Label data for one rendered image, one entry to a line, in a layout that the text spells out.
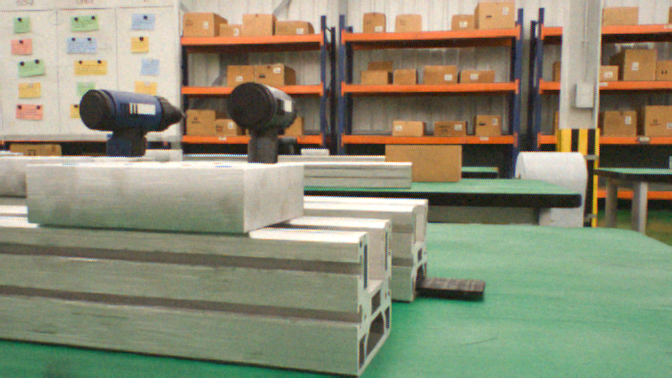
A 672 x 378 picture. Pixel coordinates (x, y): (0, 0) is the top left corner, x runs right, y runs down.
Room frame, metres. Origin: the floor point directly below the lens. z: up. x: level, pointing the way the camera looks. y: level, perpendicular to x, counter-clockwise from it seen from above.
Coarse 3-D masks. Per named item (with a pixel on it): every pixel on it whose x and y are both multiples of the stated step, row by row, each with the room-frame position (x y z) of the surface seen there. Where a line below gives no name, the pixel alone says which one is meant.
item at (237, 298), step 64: (0, 256) 0.44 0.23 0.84; (64, 256) 0.43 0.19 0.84; (128, 256) 0.42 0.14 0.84; (192, 256) 0.41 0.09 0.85; (256, 256) 0.38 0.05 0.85; (320, 256) 0.37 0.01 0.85; (384, 256) 0.44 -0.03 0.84; (0, 320) 0.44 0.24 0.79; (64, 320) 0.42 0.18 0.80; (128, 320) 0.41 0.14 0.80; (192, 320) 0.39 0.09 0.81; (256, 320) 0.38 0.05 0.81; (320, 320) 0.38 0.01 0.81; (384, 320) 0.44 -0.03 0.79
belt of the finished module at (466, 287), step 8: (416, 280) 0.60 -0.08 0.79; (424, 280) 0.60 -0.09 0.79; (432, 280) 0.60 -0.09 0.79; (440, 280) 0.60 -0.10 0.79; (448, 280) 0.60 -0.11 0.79; (456, 280) 0.60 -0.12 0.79; (464, 280) 0.60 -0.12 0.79; (472, 280) 0.60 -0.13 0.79; (480, 280) 0.60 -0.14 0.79; (416, 288) 0.57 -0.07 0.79; (424, 288) 0.57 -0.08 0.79; (432, 288) 0.57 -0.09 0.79; (440, 288) 0.57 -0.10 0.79; (448, 288) 0.57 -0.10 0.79; (456, 288) 0.57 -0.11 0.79; (464, 288) 0.57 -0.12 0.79; (472, 288) 0.57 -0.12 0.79; (480, 288) 0.57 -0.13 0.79; (480, 296) 0.55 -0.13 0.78
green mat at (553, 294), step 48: (432, 240) 0.93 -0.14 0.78; (480, 240) 0.93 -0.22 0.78; (528, 240) 0.94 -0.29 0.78; (576, 240) 0.94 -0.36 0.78; (624, 240) 0.94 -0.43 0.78; (528, 288) 0.61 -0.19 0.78; (576, 288) 0.61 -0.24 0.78; (624, 288) 0.62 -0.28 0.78; (432, 336) 0.45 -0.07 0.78; (480, 336) 0.45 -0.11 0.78; (528, 336) 0.45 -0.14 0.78; (576, 336) 0.45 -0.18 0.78; (624, 336) 0.46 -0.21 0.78
